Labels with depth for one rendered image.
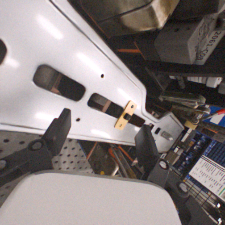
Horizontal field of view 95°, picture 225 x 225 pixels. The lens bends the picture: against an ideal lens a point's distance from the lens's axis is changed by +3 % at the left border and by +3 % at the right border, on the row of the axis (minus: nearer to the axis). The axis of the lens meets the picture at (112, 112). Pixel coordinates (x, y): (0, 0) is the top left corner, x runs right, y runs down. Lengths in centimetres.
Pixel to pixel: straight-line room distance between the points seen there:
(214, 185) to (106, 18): 124
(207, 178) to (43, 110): 122
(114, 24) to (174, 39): 11
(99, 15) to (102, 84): 10
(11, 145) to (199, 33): 66
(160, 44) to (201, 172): 112
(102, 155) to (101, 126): 14
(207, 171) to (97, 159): 102
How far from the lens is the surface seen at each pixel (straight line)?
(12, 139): 58
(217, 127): 69
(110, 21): 20
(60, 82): 47
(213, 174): 124
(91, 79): 19
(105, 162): 36
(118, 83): 22
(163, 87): 45
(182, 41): 23
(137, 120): 44
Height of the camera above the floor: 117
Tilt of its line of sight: 44 degrees down
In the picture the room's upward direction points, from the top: 127 degrees clockwise
